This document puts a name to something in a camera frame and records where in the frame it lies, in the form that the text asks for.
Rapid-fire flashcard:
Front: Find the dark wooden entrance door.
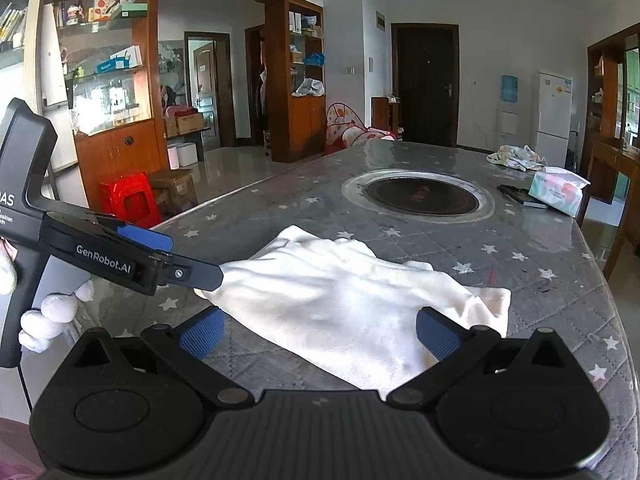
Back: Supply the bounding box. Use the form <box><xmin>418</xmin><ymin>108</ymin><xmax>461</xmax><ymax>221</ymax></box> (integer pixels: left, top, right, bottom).
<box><xmin>391</xmin><ymin>23</ymin><xmax>460</xmax><ymax>148</ymax></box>

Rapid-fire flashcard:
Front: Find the patterned crumpled cloth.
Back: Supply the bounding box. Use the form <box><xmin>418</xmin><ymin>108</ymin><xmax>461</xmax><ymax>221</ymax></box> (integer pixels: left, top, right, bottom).
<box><xmin>486</xmin><ymin>144</ymin><xmax>549</xmax><ymax>172</ymax></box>

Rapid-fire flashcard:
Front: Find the tissue box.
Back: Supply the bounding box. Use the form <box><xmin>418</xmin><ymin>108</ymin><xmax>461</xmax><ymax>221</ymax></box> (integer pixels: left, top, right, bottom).
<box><xmin>528</xmin><ymin>166</ymin><xmax>592</xmax><ymax>217</ymax></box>

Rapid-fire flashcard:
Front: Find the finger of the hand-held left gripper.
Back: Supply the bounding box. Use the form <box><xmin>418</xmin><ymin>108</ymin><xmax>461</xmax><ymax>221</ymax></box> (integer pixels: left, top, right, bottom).
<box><xmin>116</xmin><ymin>224</ymin><xmax>174</xmax><ymax>254</ymax></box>
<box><xmin>150</xmin><ymin>254</ymin><xmax>224</xmax><ymax>292</ymax></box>

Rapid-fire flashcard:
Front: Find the brown wooden stool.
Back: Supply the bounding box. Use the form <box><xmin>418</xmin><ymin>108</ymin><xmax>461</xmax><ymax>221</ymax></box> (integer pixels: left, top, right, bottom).
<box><xmin>148</xmin><ymin>168</ymin><xmax>199</xmax><ymax>218</ymax></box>

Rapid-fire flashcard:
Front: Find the cardboard box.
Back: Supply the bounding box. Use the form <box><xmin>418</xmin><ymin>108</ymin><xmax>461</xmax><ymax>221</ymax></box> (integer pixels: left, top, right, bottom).
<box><xmin>176</xmin><ymin>112</ymin><xmax>206</xmax><ymax>136</ymax></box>

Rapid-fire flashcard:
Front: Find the black cable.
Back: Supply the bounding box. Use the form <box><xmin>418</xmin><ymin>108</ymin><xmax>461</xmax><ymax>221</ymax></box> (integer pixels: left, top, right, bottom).
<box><xmin>17</xmin><ymin>362</ymin><xmax>37</xmax><ymax>411</ymax></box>

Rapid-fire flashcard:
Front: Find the white garment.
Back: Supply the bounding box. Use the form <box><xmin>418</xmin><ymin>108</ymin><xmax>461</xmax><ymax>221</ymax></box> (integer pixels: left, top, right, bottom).
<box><xmin>192</xmin><ymin>225</ymin><xmax>512</xmax><ymax>392</ymax></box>

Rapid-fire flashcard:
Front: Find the row of books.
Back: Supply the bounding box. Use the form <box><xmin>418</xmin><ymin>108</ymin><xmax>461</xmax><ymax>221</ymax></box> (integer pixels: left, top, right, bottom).
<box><xmin>0</xmin><ymin>0</ymin><xmax>29</xmax><ymax>51</ymax></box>

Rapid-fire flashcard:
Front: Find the colourful play tent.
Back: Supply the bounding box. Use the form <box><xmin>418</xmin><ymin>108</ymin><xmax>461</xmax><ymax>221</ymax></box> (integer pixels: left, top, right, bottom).
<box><xmin>325</xmin><ymin>102</ymin><xmax>398</xmax><ymax>153</ymax></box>

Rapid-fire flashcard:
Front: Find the person's pink clothing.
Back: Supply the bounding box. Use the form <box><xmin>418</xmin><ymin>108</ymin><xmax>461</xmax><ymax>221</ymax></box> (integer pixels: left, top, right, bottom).
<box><xmin>0</xmin><ymin>417</ymin><xmax>47</xmax><ymax>480</ymax></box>

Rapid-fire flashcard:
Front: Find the wooden interior door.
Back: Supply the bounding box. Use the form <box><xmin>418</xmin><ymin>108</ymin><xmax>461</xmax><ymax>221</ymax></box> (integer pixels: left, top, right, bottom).
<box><xmin>185</xmin><ymin>31</ymin><xmax>236</xmax><ymax>150</ymax></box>

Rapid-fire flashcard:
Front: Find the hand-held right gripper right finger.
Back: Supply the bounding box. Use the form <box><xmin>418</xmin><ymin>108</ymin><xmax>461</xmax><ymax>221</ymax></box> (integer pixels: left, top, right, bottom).
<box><xmin>385</xmin><ymin>305</ymin><xmax>581</xmax><ymax>409</ymax></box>

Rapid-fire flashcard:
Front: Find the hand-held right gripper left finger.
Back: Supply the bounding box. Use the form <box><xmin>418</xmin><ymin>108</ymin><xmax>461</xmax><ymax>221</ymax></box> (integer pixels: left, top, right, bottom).
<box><xmin>62</xmin><ymin>304</ymin><xmax>256</xmax><ymax>409</ymax></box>

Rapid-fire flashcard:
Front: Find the flower wall picture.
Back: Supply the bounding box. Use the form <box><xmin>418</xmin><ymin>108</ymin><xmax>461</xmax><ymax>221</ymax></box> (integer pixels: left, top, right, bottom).
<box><xmin>159</xmin><ymin>40</ymin><xmax>187</xmax><ymax>73</ymax></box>

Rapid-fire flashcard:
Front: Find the person's left hand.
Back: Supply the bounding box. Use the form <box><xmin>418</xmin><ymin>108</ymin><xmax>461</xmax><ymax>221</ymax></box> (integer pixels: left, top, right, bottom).
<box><xmin>0</xmin><ymin>237</ymin><xmax>96</xmax><ymax>354</ymax></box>

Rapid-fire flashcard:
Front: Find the wooden side table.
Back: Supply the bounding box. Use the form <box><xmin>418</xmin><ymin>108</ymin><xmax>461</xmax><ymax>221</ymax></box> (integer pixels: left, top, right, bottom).
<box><xmin>575</xmin><ymin>139</ymin><xmax>640</xmax><ymax>281</ymax></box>

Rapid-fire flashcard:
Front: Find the red plastic stool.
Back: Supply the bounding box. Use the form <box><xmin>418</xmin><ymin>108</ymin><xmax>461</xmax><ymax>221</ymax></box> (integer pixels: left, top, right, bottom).
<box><xmin>100</xmin><ymin>172</ymin><xmax>163</xmax><ymax>230</ymax></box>

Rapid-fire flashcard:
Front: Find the water dispenser with blue bottle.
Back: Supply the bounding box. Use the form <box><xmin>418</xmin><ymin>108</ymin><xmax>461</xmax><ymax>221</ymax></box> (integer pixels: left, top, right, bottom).
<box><xmin>498</xmin><ymin>74</ymin><xmax>521</xmax><ymax>148</ymax></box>

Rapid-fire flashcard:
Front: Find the round black inset cooktop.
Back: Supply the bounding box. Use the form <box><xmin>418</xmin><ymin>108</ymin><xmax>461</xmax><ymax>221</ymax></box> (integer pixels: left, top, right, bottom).
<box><xmin>341</xmin><ymin>169</ymin><xmax>496</xmax><ymax>222</ymax></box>

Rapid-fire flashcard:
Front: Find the wooden glass-door cabinet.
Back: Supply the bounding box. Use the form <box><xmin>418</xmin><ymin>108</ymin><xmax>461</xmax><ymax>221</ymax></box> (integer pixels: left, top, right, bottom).
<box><xmin>586</xmin><ymin>24</ymin><xmax>640</xmax><ymax>206</ymax></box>

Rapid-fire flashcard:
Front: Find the small wooden shoe cabinet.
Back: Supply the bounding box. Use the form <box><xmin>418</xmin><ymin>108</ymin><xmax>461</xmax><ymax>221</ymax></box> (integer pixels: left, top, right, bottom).
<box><xmin>371</xmin><ymin>96</ymin><xmax>401</xmax><ymax>133</ymax></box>

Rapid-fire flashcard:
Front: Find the white refrigerator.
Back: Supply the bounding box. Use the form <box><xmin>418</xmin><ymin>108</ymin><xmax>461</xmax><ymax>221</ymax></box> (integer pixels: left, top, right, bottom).
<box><xmin>536</xmin><ymin>71</ymin><xmax>573</xmax><ymax>170</ymax></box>

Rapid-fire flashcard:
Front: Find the large wooden display cabinet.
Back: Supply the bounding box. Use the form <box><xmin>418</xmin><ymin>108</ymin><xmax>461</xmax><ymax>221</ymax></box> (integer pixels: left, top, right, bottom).
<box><xmin>30</xmin><ymin>0</ymin><xmax>171</xmax><ymax>211</ymax></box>

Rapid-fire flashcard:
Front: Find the blue and white carton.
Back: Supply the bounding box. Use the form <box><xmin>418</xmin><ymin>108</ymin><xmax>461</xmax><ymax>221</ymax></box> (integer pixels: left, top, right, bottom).
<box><xmin>96</xmin><ymin>46</ymin><xmax>143</xmax><ymax>72</ymax></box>

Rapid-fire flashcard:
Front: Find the narrow wooden shelf cabinet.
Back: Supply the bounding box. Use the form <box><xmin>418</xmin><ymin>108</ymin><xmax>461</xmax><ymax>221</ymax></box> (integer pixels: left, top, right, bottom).
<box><xmin>264</xmin><ymin>0</ymin><xmax>327</xmax><ymax>163</ymax></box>

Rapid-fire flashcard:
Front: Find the white storage box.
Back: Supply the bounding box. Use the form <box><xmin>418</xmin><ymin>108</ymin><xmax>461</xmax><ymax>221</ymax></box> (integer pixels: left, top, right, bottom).
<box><xmin>167</xmin><ymin>142</ymin><xmax>198</xmax><ymax>171</ymax></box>

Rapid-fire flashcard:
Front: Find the white plastic bag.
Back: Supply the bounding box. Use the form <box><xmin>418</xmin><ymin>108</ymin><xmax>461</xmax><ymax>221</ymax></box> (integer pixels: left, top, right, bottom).
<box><xmin>291</xmin><ymin>77</ymin><xmax>326</xmax><ymax>98</ymax></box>

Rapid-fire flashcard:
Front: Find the black remote control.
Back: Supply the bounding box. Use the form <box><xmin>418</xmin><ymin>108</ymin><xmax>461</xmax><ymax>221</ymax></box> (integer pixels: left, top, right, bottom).
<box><xmin>496</xmin><ymin>184</ymin><xmax>550</xmax><ymax>209</ymax></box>

